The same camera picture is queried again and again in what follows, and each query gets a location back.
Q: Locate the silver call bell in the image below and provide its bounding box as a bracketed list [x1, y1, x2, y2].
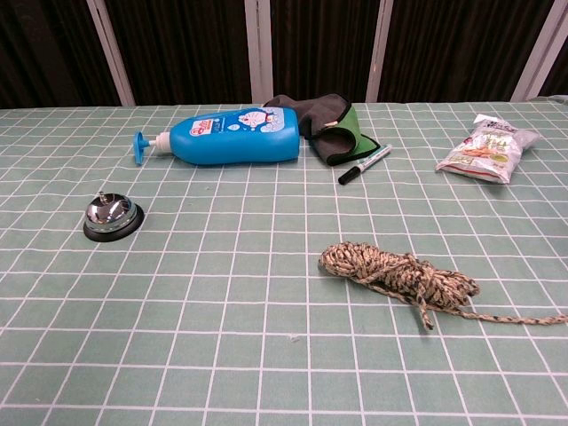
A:
[83, 191, 146, 243]

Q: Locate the green checked tablecloth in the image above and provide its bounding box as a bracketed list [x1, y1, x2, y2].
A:
[0, 94, 568, 426]

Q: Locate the white partition post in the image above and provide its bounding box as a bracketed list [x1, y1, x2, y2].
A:
[365, 0, 395, 104]
[85, 0, 136, 107]
[509, 0, 568, 102]
[244, 0, 274, 104]

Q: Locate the beige black braided rope bundle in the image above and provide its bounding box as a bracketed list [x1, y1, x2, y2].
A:
[318, 241, 568, 331]

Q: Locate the blue pump lotion bottle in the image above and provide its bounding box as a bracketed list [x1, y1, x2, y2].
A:
[133, 106, 302, 167]

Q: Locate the white snack bag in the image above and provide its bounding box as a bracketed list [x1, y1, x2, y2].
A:
[434, 113, 541, 185]

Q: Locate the grey green fabric pouch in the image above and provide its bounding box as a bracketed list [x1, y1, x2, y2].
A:
[262, 93, 383, 169]

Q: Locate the black white marker pen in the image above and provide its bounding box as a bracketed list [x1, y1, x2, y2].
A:
[337, 144, 393, 186]

